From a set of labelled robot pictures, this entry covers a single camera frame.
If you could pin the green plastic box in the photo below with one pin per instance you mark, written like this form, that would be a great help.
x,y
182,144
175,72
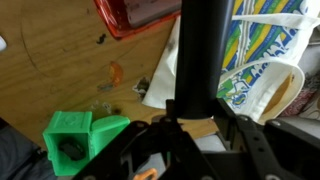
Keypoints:
x,y
106,128

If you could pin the red plastic basket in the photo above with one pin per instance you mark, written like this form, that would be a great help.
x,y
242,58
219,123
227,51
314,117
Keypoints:
x,y
146,13

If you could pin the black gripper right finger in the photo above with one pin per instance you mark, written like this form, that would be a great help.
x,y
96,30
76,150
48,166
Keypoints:
x,y
253,143

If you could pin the orange tape scrap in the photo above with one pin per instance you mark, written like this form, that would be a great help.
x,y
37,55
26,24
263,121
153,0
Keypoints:
x,y
116,73

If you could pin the white printed tote bag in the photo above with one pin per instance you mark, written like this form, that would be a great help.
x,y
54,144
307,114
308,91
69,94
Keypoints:
x,y
260,43

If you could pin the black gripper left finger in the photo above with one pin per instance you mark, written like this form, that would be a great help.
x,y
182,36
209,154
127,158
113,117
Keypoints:
x,y
156,140

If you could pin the small black object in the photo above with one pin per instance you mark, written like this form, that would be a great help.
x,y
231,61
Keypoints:
x,y
71,150

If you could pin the long black remote control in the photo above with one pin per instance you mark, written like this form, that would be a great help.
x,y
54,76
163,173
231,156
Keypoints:
x,y
203,56

